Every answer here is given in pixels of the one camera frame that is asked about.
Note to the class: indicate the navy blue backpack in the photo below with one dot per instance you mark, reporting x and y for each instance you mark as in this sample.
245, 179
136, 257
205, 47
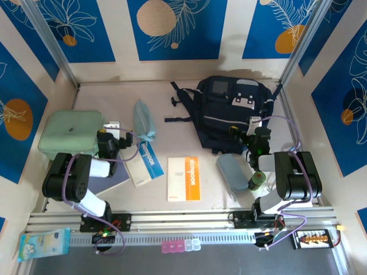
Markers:
218, 114

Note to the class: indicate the light blue pencil pouch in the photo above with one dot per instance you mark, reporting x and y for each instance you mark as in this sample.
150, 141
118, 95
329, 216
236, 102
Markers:
143, 120

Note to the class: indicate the blue white notebook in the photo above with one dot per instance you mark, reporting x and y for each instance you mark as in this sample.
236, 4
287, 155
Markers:
149, 164

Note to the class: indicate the purple notebook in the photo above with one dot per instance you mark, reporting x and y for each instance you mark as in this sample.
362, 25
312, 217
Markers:
120, 179

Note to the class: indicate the grey blue glasses case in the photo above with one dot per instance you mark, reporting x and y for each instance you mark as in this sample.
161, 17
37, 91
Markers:
232, 173

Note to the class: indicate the orange white notebook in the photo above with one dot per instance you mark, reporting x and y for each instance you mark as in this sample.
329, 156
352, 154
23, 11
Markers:
192, 180

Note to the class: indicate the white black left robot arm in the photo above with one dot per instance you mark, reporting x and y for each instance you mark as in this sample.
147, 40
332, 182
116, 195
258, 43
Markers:
66, 183

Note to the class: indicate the mint green lunch bag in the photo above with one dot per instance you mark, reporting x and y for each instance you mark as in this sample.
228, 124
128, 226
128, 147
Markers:
68, 134

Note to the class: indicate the light blue wipes pack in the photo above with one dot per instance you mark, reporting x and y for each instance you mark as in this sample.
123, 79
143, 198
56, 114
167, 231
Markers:
43, 243

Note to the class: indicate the green bottle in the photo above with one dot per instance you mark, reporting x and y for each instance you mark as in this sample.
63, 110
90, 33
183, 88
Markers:
256, 182

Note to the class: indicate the blue poster dark circle leaf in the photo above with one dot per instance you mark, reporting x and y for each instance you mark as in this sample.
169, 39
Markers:
329, 114

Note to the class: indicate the blue poster white flower outline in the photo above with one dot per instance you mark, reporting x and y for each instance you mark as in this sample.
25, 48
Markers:
94, 43

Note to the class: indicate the black controller board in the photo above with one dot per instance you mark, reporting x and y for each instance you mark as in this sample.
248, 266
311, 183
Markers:
103, 239
265, 239

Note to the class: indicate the blue poster large orange circle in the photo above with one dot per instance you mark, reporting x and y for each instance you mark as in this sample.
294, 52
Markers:
17, 86

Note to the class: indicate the blue poster beige circle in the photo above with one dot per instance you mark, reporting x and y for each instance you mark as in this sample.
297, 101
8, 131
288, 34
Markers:
200, 34

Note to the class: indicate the blue poster orange circle feather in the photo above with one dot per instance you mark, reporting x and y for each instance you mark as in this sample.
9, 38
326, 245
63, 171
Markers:
258, 28

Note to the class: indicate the black power distribution board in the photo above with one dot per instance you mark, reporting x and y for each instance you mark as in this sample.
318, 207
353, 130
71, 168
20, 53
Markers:
312, 239

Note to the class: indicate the pink clear pill organizer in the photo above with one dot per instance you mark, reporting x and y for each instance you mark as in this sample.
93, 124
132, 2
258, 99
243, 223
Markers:
180, 246

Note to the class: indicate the aluminium table side rail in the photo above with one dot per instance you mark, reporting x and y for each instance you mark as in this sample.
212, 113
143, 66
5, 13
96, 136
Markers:
75, 97
286, 100

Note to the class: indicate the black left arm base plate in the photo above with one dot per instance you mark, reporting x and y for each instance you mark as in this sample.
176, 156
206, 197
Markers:
123, 222

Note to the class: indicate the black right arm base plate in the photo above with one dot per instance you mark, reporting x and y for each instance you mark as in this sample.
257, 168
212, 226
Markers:
242, 219

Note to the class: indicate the aluminium mounting rail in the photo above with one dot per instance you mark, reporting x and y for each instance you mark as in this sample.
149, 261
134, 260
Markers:
186, 217

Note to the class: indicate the aluminium frame post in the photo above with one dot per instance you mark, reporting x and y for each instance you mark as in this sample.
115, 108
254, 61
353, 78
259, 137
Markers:
48, 37
304, 43

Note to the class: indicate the blue wall poster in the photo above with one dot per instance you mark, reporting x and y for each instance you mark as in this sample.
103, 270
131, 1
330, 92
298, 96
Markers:
30, 28
329, 31

